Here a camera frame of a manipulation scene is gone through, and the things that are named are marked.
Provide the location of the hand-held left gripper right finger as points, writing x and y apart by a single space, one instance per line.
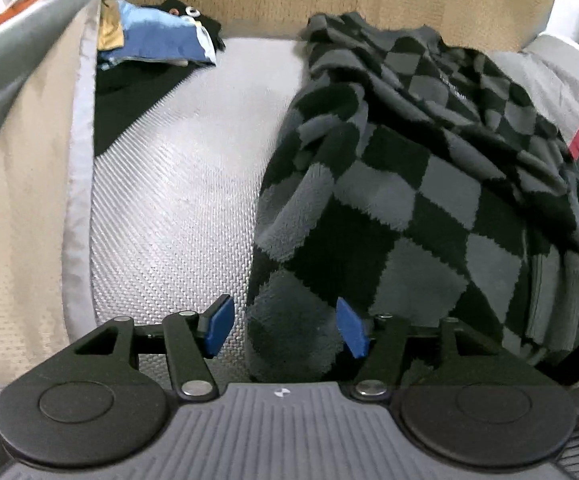
352 329

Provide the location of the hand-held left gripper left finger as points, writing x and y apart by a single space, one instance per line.
219 324

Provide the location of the black grey checkered sweater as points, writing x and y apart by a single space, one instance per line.
394 185

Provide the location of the black cloth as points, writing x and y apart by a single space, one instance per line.
129 100

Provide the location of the blue folded cloth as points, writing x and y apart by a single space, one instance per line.
159 35

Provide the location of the black plush toy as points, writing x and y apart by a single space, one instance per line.
210 25

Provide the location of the mustard cloth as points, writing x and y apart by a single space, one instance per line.
109 30

